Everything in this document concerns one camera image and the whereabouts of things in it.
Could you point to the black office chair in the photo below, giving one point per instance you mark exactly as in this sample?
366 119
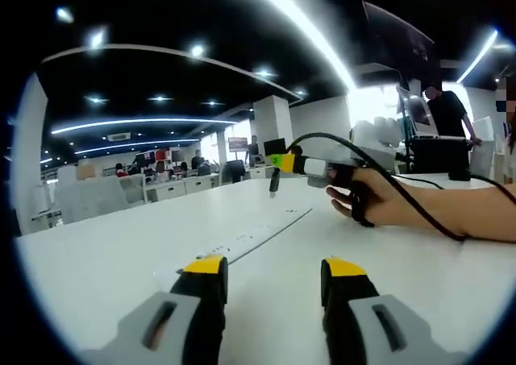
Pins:
234 171

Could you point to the curved ceiling light strip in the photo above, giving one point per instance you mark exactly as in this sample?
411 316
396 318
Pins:
141 123

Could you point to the white office cabinet desk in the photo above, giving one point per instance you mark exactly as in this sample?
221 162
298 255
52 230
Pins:
181 187

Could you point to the white desk USB port strip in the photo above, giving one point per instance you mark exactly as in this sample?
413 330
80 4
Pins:
258 236

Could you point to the ceiling air vent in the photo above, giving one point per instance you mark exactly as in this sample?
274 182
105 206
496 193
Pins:
119 136

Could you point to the long ceiling light strip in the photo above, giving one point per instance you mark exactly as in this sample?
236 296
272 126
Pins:
306 26

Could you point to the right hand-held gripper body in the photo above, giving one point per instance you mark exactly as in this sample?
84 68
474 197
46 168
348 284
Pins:
379 134

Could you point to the large dark overhead monitor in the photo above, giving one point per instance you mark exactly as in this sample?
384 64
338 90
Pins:
397 30

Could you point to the black square monitor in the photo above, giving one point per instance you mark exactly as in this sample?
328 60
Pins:
275 146

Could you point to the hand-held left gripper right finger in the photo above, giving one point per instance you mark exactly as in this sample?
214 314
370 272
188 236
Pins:
413 333

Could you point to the white square pillar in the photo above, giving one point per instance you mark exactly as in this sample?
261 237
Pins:
271 131
30 159

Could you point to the small black device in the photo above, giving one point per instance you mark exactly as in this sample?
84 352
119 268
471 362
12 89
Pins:
459 175

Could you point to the white-framed tilted monitor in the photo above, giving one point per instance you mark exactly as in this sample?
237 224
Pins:
417 107

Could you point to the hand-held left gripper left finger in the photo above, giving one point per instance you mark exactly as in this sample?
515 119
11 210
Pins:
131 329

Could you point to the black equipment case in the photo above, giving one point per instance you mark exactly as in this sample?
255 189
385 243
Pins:
439 155

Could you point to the person's right hand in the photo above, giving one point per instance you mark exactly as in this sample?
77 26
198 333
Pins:
377 200

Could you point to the red display screen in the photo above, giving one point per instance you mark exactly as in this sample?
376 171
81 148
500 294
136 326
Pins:
237 144

